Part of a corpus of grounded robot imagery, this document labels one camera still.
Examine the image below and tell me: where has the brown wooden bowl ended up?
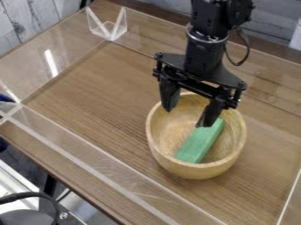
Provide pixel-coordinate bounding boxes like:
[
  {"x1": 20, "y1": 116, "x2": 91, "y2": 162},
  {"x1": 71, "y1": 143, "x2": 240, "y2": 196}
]
[{"x1": 146, "y1": 91, "x2": 248, "y2": 179}]

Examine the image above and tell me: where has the green rectangular block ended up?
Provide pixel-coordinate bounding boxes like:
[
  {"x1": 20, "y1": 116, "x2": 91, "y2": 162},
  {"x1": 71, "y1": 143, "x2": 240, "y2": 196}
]
[{"x1": 174, "y1": 119, "x2": 225, "y2": 163}]

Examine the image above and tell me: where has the clear acrylic corner bracket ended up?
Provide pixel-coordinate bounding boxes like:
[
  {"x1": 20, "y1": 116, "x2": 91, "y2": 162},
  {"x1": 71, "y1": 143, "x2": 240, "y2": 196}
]
[{"x1": 85, "y1": 7, "x2": 127, "y2": 41}]

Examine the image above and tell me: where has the clear acrylic table enclosure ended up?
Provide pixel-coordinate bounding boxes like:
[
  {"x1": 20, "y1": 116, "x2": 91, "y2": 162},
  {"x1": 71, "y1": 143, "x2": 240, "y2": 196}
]
[{"x1": 0, "y1": 0, "x2": 301, "y2": 225}]

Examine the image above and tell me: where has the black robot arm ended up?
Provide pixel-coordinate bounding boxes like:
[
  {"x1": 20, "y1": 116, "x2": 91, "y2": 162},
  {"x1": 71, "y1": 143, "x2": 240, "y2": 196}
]
[{"x1": 153, "y1": 0, "x2": 254, "y2": 127}]

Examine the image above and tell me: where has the black cable loop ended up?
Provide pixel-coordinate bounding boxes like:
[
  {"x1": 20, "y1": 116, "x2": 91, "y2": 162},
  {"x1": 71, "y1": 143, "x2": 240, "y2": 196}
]
[{"x1": 0, "y1": 192, "x2": 60, "y2": 225}]

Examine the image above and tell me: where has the black metal bracket with bolt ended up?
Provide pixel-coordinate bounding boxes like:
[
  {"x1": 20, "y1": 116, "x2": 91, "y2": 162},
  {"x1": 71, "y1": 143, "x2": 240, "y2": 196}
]
[{"x1": 38, "y1": 190, "x2": 87, "y2": 225}]

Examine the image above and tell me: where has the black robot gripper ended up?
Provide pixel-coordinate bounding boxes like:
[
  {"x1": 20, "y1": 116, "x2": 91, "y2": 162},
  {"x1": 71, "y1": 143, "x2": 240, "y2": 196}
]
[{"x1": 153, "y1": 28, "x2": 248, "y2": 127}]

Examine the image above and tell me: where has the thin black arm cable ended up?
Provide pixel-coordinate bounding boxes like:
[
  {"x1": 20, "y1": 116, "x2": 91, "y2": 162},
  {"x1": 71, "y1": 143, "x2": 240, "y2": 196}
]
[{"x1": 224, "y1": 25, "x2": 252, "y2": 68}]

